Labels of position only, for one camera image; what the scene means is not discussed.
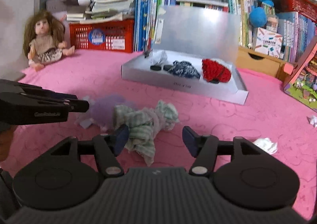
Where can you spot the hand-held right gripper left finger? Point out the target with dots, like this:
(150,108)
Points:
(121,138)

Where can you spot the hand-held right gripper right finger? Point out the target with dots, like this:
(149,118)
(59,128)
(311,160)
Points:
(189,140)

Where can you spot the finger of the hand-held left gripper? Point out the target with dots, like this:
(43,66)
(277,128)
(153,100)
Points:
(79,106)
(57,95)

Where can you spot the green striped cloth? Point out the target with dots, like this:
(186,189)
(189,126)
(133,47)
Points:
(141,125)

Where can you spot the purple fluffy mesh cloth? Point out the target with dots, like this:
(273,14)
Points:
(106,110)

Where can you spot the dark blue patterned cloth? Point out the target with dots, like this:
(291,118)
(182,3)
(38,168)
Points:
(183,69)

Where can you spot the red knitted cloth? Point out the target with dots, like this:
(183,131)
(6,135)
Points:
(215,70)

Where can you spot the white fluffy mesh cloth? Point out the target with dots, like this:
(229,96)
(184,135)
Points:
(159,57)

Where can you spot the translucent plastic storage box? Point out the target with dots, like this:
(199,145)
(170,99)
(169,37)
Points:
(198,31)

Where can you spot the white paper scrap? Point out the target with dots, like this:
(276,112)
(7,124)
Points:
(85,123)

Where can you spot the pink blanket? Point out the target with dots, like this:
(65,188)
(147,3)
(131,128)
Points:
(74,80)

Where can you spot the brown-haired doll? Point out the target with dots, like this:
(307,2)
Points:
(44,41)

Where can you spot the red basket with blue sticker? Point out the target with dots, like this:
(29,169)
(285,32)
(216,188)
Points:
(81,36)

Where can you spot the black round disc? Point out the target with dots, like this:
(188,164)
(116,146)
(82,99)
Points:
(155,67)
(168,67)

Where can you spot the white crumpled tissue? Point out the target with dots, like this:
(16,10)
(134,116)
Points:
(266,144)

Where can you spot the black binder clip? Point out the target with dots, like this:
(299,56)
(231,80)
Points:
(147,54)

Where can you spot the wooden drawer organiser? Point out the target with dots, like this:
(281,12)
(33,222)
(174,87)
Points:
(257,64)

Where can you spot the stack of worn books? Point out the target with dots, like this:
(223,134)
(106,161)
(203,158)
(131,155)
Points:
(111,3)

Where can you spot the row of blue slim books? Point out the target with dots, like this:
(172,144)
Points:
(142,16)

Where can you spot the white printed cube box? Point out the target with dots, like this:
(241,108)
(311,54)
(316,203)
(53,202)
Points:
(267,43)

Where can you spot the white crumpled paper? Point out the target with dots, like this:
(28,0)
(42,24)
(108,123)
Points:
(313,120)

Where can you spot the pink triangular toy house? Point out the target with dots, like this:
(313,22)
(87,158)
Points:
(304,85)

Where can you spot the row of green-spined books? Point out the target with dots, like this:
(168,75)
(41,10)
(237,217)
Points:
(244,16)

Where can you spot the flat stack of books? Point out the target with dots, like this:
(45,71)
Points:
(198,2)

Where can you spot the row of light blue books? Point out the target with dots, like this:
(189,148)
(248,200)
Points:
(299,33)

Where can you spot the red plastic mesh basket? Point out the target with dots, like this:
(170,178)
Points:
(297,3)

